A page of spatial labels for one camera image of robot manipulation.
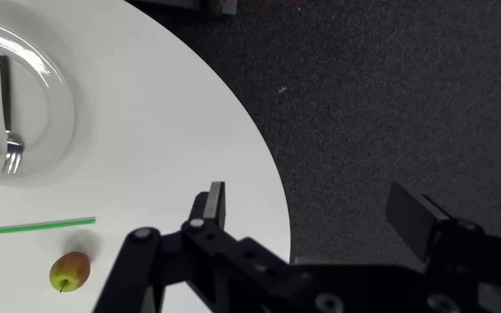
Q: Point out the green straw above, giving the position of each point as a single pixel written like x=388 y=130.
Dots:
x=42 y=225

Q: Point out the red green apple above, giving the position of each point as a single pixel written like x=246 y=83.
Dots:
x=70 y=270

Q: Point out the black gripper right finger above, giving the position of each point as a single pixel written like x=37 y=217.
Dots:
x=418 y=224

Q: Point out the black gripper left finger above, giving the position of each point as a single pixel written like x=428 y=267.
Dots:
x=209 y=210

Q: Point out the white dinner plate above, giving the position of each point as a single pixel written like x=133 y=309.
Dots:
x=47 y=116

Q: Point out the silver fork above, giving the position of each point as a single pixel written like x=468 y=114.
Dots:
x=6 y=98

